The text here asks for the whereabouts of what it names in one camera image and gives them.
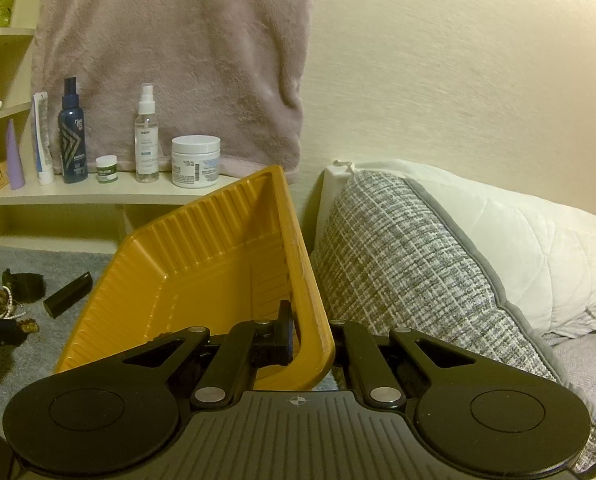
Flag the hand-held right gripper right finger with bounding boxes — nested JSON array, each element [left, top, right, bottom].
[[328, 317, 481, 409]]

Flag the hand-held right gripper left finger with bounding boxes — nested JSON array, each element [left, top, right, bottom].
[[120, 300, 299, 409]]

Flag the yellow plastic tray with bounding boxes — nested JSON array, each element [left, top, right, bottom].
[[53, 164, 336, 392]]

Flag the black rectangular case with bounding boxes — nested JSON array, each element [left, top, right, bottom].
[[43, 271, 95, 319]]

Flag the white pearl bracelet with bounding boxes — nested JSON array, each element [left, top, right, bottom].
[[0, 285, 29, 321]]

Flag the grey woven cushion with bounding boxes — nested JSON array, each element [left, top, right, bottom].
[[310, 170, 596, 476]]

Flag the white quilted pillow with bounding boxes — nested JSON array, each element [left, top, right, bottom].
[[318, 159, 596, 346]]

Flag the white cream jar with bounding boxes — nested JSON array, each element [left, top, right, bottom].
[[171, 135, 222, 189]]

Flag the light grey herringbone blanket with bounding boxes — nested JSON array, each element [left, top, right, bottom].
[[543, 330, 596, 411]]

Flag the clear spray bottle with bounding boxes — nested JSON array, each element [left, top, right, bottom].
[[134, 83, 160, 183]]

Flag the small green jar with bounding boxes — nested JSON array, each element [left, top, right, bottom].
[[95, 155, 119, 184]]

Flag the cream wooden shelf unit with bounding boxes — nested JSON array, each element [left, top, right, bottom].
[[0, 0, 241, 253]]

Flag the black watch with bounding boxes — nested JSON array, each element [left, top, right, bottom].
[[1, 269, 46, 304]]

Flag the dark blue spray bottle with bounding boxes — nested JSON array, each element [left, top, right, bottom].
[[58, 76, 89, 184]]

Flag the pink fleece towel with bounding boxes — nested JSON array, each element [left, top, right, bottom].
[[30, 0, 316, 183]]

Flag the white squeeze tube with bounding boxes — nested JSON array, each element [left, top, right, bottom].
[[31, 91, 55, 185]]

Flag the purple cone bottle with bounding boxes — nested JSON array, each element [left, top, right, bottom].
[[6, 118, 26, 191]]

